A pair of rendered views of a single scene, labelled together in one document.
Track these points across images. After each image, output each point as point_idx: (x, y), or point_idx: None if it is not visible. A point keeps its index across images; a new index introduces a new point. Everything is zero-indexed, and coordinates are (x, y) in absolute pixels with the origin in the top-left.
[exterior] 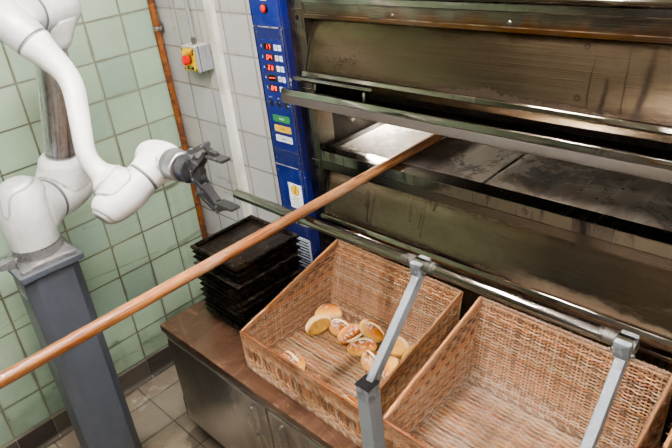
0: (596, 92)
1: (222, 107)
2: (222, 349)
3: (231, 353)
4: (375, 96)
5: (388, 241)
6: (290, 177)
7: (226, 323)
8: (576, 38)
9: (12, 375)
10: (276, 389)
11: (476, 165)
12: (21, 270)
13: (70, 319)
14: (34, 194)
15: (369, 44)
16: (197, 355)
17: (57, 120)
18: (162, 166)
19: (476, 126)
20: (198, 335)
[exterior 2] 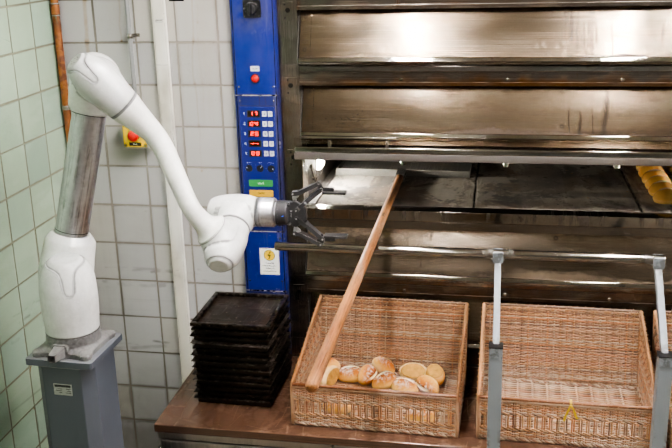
0: (574, 121)
1: (160, 185)
2: (250, 421)
3: (263, 421)
4: None
5: (391, 277)
6: (264, 242)
7: (227, 404)
8: (553, 87)
9: (330, 352)
10: (339, 429)
11: (451, 199)
12: (83, 355)
13: (110, 414)
14: (91, 268)
15: (372, 104)
16: (224, 435)
17: (89, 191)
18: (260, 212)
19: (505, 151)
20: (210, 419)
